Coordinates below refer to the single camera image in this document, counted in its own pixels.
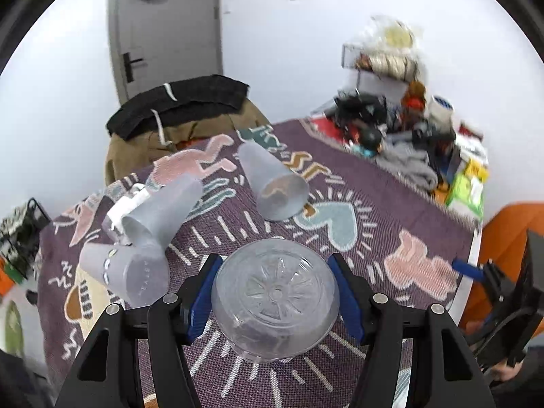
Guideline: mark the yellow labelled plastic cup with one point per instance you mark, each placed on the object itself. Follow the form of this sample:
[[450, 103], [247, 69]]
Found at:
[[157, 220]]

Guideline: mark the green floor mat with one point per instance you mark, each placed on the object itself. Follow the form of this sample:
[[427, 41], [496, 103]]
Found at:
[[14, 338]]

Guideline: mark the black garment with drawstring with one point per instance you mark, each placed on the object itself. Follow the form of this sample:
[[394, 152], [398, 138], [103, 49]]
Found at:
[[176, 103]]

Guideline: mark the frosted cup with cartoon print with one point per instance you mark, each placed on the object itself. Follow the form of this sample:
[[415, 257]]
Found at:
[[138, 275]]

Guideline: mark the purple patterned woven blanket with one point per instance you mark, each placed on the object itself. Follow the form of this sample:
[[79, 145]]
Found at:
[[399, 241]]

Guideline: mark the person's hand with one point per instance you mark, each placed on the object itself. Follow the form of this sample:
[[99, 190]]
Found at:
[[503, 372]]

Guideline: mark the black shoe rack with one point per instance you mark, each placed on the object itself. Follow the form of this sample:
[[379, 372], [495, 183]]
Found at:
[[20, 235]]

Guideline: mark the clear ribbed plastic cup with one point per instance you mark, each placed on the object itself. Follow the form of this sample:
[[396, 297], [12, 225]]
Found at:
[[274, 299]]

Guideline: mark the brown plush toy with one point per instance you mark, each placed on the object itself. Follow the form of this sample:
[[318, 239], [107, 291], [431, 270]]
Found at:
[[413, 102]]

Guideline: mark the black camera gear pile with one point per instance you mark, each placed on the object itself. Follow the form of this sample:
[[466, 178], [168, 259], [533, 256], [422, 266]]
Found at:
[[371, 120]]

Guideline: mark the brown jacket on chair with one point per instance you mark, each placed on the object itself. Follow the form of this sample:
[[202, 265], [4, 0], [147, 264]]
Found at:
[[126, 157]]

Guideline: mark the grey door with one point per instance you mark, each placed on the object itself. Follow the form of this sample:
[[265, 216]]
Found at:
[[178, 39]]

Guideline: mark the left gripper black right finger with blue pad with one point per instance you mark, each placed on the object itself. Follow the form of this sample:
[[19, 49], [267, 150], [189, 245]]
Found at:
[[443, 372]]

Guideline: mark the clear bag with yellow item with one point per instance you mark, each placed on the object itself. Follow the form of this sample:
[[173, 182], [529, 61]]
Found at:
[[393, 34]]

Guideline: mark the frosted plain plastic cup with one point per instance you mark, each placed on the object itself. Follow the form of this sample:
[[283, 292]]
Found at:
[[279, 193]]

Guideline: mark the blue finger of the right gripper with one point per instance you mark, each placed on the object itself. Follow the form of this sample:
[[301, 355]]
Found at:
[[466, 269]]

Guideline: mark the grey cloth on desk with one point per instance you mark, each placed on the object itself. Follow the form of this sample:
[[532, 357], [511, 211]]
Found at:
[[402, 160]]

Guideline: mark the clear bottle white label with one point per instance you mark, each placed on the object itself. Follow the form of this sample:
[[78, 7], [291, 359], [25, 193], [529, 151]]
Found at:
[[112, 223]]

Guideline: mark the black door handle lock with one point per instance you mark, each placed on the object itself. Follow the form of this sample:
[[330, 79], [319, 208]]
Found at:
[[128, 63]]

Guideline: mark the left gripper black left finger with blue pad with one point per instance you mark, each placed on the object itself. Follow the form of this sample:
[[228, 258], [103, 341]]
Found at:
[[107, 370]]

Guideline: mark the black wire wall basket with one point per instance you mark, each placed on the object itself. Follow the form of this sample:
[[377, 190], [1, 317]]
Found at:
[[399, 66]]

